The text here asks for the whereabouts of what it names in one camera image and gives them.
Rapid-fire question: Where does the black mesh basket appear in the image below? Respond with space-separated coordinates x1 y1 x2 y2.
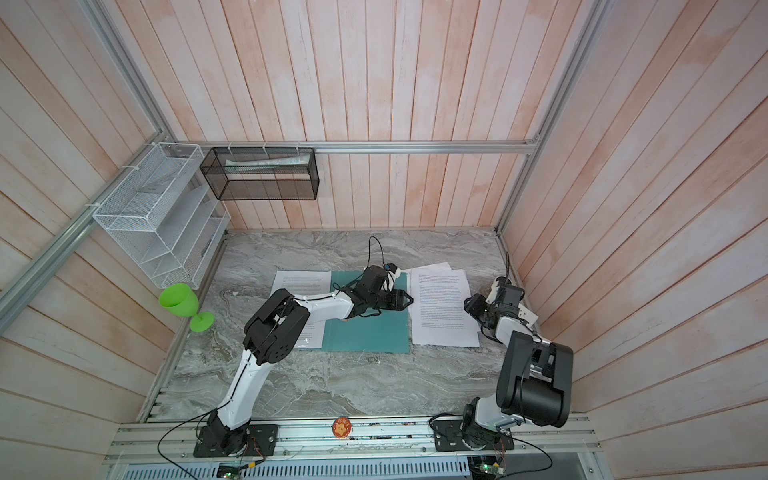
200 146 320 201

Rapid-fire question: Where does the white wire mesh shelf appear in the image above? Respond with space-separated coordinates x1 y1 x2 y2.
94 143 230 290

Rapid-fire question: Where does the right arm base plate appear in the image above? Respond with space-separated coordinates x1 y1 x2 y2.
428 417 515 452

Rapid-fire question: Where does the left camera cable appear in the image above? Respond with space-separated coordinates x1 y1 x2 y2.
367 235 388 271

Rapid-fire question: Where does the green file folder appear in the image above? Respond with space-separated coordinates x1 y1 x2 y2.
321 308 410 354

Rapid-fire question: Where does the aluminium front rail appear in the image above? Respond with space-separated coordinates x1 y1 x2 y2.
104 414 601 464

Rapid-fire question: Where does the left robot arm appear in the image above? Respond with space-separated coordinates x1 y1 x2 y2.
199 263 414 455

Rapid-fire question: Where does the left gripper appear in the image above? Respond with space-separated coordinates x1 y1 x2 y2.
368 288 415 311

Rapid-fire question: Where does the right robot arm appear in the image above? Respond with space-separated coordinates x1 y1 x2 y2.
461 277 574 449

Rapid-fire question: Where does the green plastic goblet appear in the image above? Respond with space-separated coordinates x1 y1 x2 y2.
158 283 215 333

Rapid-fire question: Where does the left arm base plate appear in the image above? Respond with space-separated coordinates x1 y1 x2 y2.
193 423 279 458

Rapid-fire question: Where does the printed paper stack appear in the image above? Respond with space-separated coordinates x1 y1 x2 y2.
412 262 452 270

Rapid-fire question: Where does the white power socket cube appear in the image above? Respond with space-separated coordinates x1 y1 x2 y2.
518 304 539 327

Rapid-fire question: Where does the printed paper sheet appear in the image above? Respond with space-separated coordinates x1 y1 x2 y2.
271 271 332 349
408 268 479 348

